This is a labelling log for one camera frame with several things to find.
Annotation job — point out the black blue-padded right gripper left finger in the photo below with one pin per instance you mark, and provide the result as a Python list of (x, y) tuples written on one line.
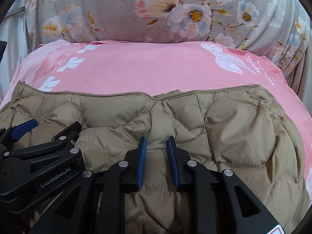
[(136, 159)]

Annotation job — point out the pink printed blanket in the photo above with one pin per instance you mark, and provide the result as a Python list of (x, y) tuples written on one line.
[(108, 67)]

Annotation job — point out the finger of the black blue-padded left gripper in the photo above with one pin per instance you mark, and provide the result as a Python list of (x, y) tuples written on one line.
[(15, 133), (67, 137)]

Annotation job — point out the silver satin curtain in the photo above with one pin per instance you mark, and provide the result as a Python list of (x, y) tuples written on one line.
[(14, 32)]

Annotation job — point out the grey floral quilt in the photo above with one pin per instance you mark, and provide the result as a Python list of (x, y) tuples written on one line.
[(277, 29)]

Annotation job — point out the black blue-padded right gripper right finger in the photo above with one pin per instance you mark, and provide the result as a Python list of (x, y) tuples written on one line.
[(178, 159)]

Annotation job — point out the khaki quilted puffer jacket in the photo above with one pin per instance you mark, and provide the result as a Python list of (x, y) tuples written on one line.
[(244, 129)]

